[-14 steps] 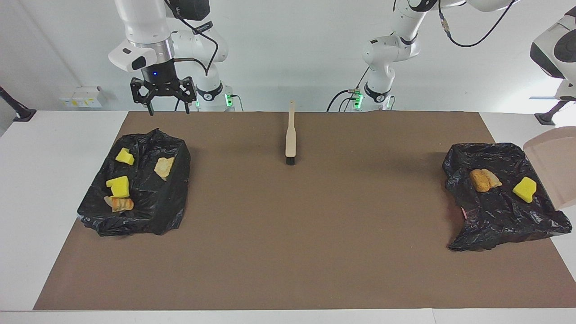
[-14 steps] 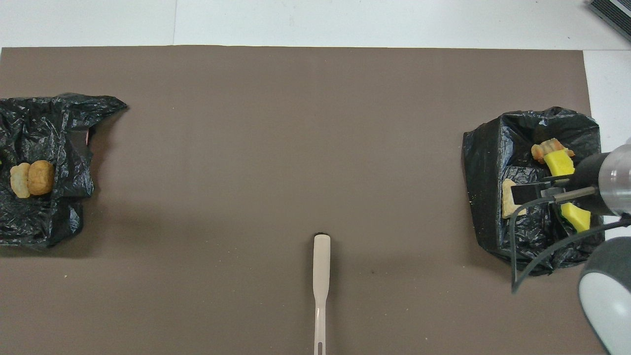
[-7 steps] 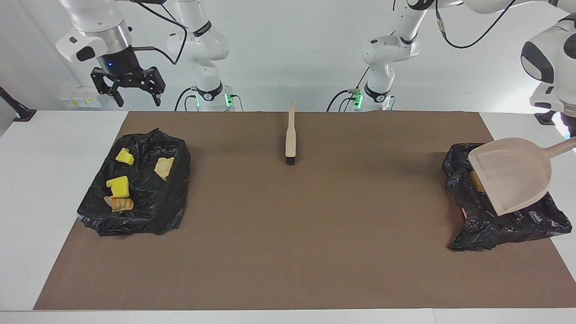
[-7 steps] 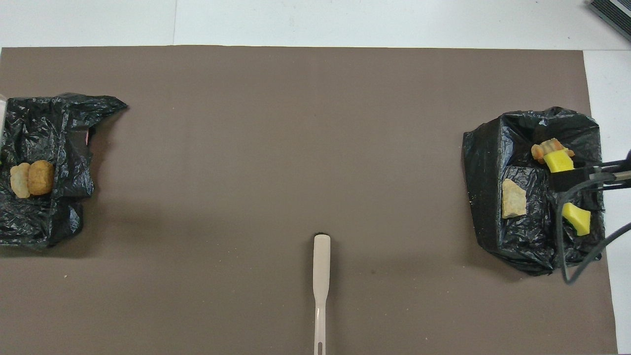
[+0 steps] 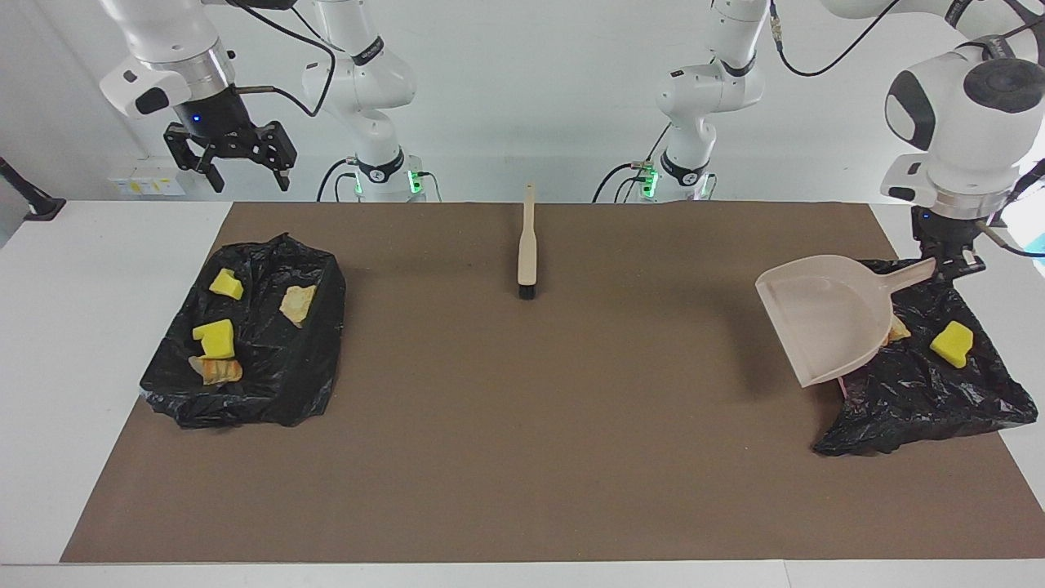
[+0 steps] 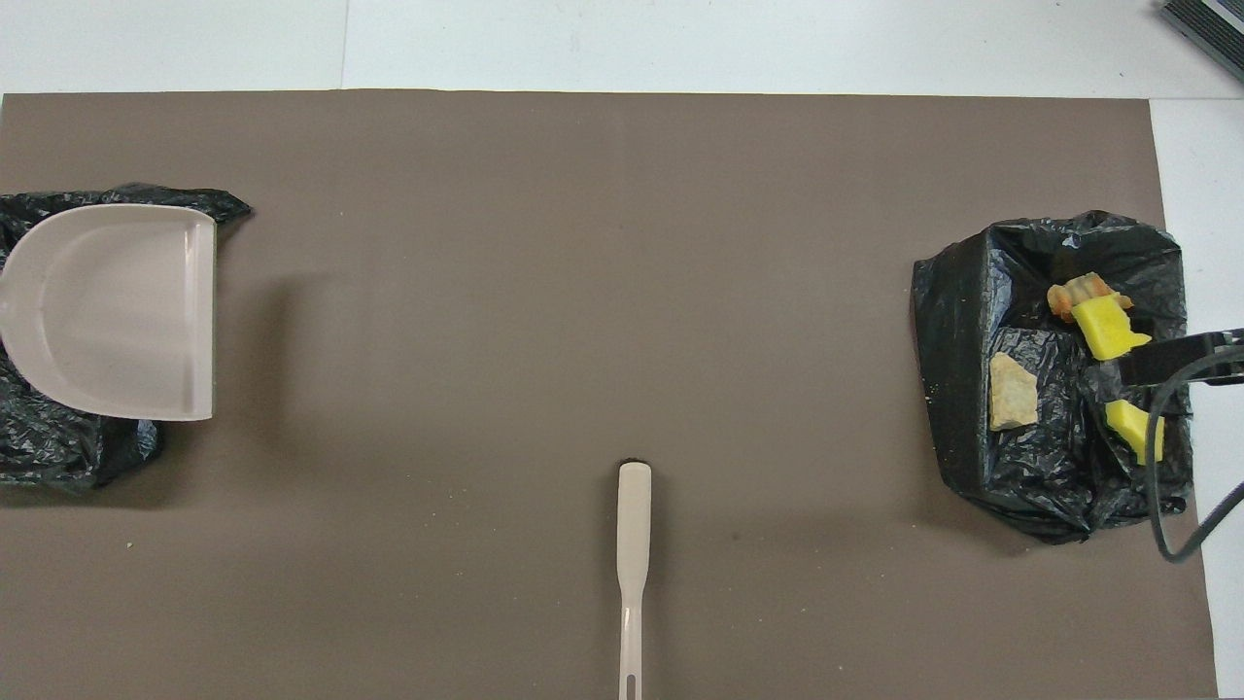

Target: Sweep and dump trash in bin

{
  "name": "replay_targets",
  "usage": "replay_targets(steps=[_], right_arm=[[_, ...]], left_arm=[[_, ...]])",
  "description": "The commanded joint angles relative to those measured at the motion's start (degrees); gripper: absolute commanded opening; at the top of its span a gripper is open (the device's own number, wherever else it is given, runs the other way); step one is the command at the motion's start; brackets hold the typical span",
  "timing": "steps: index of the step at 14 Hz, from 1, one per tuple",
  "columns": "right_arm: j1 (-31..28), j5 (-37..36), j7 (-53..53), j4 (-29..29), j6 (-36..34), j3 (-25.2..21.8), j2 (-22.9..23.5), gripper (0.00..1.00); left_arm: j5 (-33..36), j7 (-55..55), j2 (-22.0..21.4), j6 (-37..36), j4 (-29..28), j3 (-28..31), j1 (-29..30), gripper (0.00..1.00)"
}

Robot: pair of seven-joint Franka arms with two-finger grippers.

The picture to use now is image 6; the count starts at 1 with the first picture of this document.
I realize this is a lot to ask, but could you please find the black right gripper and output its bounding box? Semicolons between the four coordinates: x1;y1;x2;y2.
1121;329;1244;388

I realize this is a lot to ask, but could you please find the yellow green sponge piece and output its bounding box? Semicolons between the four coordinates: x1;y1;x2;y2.
1072;297;1154;362
1105;399;1165;466

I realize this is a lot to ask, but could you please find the striped croissant toy piece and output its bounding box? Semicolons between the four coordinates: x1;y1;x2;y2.
1047;272;1134;325
988;352;1040;432

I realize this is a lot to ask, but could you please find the beige hand brush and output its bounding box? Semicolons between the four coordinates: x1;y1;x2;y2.
617;461;653;700

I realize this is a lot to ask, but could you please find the beige plastic dustpan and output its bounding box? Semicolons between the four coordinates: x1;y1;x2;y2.
0;203;218;422

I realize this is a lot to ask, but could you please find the black bag lined bin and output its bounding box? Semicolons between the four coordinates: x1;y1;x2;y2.
0;183;252;490
911;210;1194;543

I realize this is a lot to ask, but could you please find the grey ribbed object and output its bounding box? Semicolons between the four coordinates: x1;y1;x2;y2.
1159;0;1244;84

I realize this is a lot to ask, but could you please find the brown table mat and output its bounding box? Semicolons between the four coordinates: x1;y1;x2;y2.
0;89;1218;700

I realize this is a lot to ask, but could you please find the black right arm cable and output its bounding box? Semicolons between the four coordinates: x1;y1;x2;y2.
1145;345;1244;565

